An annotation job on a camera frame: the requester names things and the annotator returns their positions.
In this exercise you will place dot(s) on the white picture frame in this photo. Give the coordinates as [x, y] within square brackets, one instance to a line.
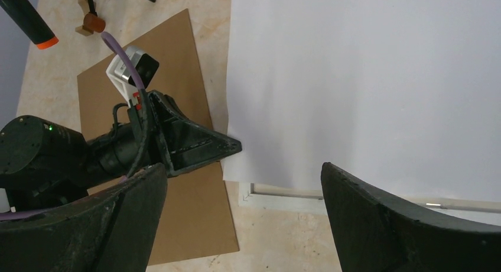
[311, 201]

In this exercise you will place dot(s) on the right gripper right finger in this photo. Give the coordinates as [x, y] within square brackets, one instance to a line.
[374, 230]

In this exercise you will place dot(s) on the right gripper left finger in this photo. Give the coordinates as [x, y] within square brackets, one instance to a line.
[111, 230]

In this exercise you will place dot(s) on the small wooden block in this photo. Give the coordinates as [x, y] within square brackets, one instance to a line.
[81, 29]

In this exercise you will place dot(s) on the brown backing board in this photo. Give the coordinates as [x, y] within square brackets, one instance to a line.
[196, 220]

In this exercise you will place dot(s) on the sunset seascape photo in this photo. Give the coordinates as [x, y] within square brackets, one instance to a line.
[403, 94]

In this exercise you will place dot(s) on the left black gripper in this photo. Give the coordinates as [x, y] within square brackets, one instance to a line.
[164, 134]

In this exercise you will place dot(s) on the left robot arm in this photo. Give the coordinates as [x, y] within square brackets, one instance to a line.
[46, 165]

